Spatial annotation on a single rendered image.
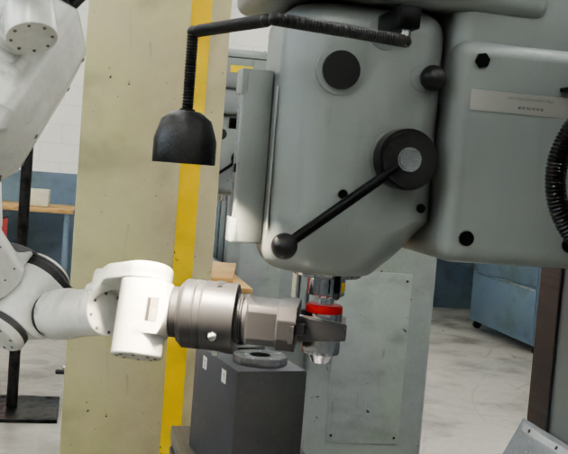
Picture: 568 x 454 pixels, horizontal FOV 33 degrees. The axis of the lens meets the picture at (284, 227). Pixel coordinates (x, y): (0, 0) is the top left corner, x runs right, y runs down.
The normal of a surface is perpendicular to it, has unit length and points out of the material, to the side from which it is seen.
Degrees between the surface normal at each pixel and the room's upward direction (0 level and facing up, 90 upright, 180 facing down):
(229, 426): 90
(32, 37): 148
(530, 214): 90
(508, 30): 90
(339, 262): 125
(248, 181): 90
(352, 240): 118
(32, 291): 62
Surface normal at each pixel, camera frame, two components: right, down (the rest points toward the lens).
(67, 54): 0.92, 0.02
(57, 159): 0.20, 0.07
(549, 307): -0.98, -0.07
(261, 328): -0.07, 0.06
